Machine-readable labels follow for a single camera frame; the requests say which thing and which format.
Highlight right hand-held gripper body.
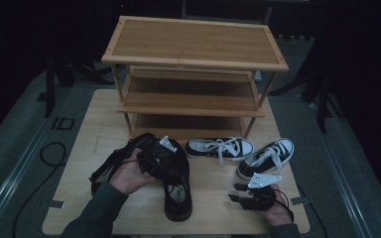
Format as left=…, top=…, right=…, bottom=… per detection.
left=242, top=173, right=283, bottom=211

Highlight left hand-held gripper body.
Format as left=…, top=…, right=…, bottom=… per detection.
left=138, top=134, right=180, bottom=181

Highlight black and white canvas sneaker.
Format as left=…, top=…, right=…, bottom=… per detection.
left=236, top=137, right=296, bottom=181
left=184, top=136, right=256, bottom=169

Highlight black shoe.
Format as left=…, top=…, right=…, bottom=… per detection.
left=163, top=142, right=193, bottom=223
left=89, top=132, right=158, bottom=196

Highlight wooden three-tier shoe rack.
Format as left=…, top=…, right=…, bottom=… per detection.
left=100, top=15, right=290, bottom=147

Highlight person's right hand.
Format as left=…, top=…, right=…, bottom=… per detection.
left=264, top=183, right=295, bottom=227

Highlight person's left hand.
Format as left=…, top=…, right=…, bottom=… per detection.
left=109, top=148, right=159, bottom=196

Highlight black metal stand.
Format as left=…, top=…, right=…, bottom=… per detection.
left=269, top=70, right=345, bottom=135
left=36, top=58, right=58, bottom=119

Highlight black tripod legs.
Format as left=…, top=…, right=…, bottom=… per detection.
left=63, top=61, right=127, bottom=86

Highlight right hand-held gripper cable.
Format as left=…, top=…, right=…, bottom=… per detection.
left=274, top=186, right=328, bottom=238

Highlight black floor cable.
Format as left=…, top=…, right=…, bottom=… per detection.
left=12, top=141, right=67, bottom=238

